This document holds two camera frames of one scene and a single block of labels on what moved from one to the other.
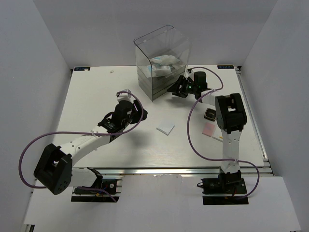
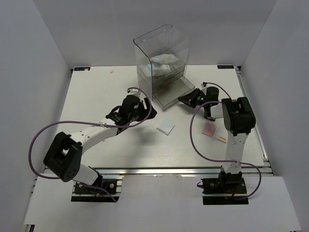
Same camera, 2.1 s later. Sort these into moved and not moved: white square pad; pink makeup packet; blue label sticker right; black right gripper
Moved: black right gripper
Not moved: pink makeup packet; blue label sticker right; white square pad
